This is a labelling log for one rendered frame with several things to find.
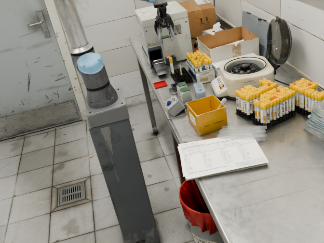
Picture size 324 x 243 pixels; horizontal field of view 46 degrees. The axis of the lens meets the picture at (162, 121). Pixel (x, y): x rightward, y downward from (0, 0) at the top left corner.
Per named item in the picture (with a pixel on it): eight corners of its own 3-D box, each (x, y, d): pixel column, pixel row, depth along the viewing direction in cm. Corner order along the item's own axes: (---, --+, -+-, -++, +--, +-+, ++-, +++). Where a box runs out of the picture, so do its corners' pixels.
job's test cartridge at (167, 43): (172, 48, 205) (170, 37, 202) (164, 50, 205) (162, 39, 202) (171, 46, 209) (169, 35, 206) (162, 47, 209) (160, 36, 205)
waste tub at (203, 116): (188, 122, 172) (185, 102, 167) (215, 114, 174) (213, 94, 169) (199, 136, 160) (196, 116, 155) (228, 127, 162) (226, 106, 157)
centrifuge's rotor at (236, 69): (226, 74, 195) (225, 61, 191) (257, 69, 194) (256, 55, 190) (233, 87, 181) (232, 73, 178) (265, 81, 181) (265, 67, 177)
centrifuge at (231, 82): (209, 83, 201) (207, 61, 195) (265, 73, 200) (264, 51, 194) (218, 104, 181) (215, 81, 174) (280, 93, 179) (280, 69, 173)
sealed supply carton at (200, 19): (179, 26, 295) (175, 2, 286) (209, 20, 295) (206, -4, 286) (185, 39, 268) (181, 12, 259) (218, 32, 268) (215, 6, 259)
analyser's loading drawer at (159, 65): (151, 63, 235) (149, 55, 232) (161, 60, 235) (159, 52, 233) (157, 75, 217) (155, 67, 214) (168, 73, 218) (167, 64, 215)
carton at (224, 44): (198, 60, 231) (195, 35, 224) (243, 48, 234) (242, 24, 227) (211, 74, 210) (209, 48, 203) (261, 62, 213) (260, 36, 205)
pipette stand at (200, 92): (193, 102, 187) (190, 84, 182) (207, 100, 186) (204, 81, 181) (195, 112, 178) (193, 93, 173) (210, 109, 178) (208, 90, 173)
